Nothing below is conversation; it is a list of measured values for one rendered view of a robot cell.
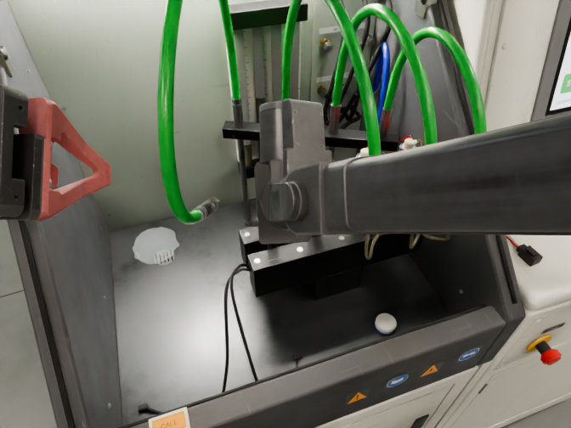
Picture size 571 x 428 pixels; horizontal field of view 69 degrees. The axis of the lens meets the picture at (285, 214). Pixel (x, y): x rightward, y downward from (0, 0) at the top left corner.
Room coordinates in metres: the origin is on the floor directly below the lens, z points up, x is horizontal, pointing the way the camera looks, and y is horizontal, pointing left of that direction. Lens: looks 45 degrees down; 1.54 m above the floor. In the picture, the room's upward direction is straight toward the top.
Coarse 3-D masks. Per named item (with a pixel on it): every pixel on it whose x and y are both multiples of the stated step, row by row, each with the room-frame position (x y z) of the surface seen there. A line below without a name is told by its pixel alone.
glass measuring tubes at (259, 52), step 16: (272, 0) 0.78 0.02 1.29; (288, 0) 0.78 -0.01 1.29; (304, 0) 0.78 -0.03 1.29; (240, 16) 0.72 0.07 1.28; (256, 16) 0.73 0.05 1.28; (272, 16) 0.74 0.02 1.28; (304, 16) 0.76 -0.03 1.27; (240, 32) 0.73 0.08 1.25; (256, 32) 0.74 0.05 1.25; (272, 32) 0.75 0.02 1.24; (240, 48) 0.73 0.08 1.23; (256, 48) 0.74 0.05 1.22; (272, 48) 0.75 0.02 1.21; (240, 64) 0.73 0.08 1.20; (256, 64) 0.74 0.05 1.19; (272, 64) 0.76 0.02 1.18; (240, 80) 0.73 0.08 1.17; (256, 80) 0.74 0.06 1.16; (272, 80) 0.76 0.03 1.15; (240, 96) 0.73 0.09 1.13; (256, 96) 0.74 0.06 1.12; (272, 96) 0.77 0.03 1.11; (256, 112) 0.76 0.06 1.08; (256, 144) 0.76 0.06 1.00; (256, 160) 0.75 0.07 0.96
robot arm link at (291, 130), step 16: (272, 112) 0.36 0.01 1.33; (288, 112) 0.34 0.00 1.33; (304, 112) 0.34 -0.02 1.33; (320, 112) 0.35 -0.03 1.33; (272, 128) 0.34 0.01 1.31; (288, 128) 0.33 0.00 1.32; (304, 128) 0.33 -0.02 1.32; (320, 128) 0.34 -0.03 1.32; (272, 144) 0.33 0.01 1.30; (288, 144) 0.32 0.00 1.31; (304, 144) 0.32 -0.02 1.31; (320, 144) 0.33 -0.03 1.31; (288, 160) 0.30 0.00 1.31; (304, 160) 0.31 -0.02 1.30; (320, 160) 0.32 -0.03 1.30; (272, 192) 0.27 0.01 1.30; (288, 192) 0.25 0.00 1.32; (304, 192) 0.25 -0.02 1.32; (272, 208) 0.26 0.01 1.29; (288, 208) 0.24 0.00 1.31; (304, 208) 0.24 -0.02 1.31
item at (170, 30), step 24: (168, 0) 0.41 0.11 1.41; (168, 24) 0.38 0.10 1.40; (168, 48) 0.37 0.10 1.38; (168, 72) 0.35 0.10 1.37; (168, 96) 0.33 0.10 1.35; (168, 120) 0.32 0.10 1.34; (168, 144) 0.31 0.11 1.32; (168, 168) 0.30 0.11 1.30; (168, 192) 0.30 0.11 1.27; (192, 216) 0.32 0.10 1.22
